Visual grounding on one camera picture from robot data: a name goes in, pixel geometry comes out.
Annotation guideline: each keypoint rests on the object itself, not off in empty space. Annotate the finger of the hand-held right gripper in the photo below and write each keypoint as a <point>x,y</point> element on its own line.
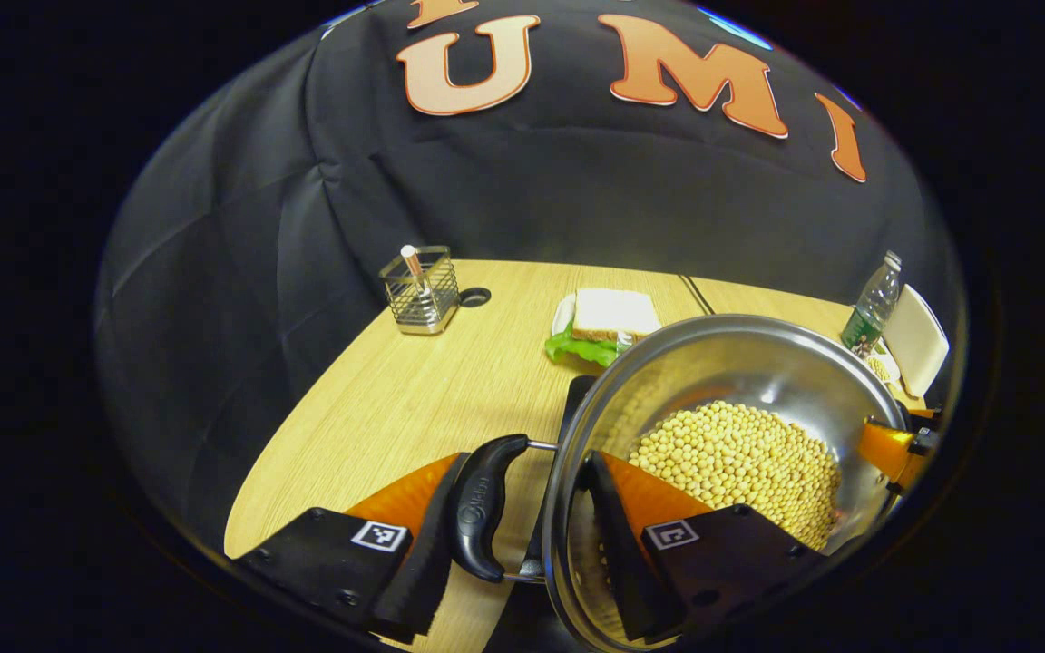
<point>890,449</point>

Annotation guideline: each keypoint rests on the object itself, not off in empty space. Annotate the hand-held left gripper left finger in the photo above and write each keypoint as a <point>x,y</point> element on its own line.
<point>423,562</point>

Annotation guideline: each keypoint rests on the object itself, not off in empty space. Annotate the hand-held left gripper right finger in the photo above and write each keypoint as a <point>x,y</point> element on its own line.
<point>618,553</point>

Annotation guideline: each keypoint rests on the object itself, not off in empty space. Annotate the pile of yellow soybeans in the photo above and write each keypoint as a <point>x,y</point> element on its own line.
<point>740,462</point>

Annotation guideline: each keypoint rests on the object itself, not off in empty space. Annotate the black induction cooktop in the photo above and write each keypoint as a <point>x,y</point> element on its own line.
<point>579,399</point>

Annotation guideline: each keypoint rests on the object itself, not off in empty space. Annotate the stainless steel pot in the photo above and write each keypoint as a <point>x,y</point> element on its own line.
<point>740,363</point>

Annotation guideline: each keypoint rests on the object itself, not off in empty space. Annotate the white divided bean dish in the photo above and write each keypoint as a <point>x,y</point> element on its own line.
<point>881,365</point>

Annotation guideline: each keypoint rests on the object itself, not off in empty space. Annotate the white toaster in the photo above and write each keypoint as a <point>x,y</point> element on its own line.
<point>920,340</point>

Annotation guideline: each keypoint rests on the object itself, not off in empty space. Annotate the clear plastic water bottle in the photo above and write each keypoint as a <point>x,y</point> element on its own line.
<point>872,304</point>

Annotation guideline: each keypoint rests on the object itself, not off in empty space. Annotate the sandwich with lettuce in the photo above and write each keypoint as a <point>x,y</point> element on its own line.
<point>613,313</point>

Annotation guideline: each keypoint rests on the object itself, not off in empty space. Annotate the white plate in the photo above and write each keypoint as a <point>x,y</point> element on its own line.
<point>562,313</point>

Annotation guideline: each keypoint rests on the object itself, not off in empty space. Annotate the black table grommet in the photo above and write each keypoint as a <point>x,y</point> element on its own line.
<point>475,297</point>

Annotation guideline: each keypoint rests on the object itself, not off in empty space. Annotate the black backdrop cloth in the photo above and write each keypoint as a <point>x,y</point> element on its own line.
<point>532,181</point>

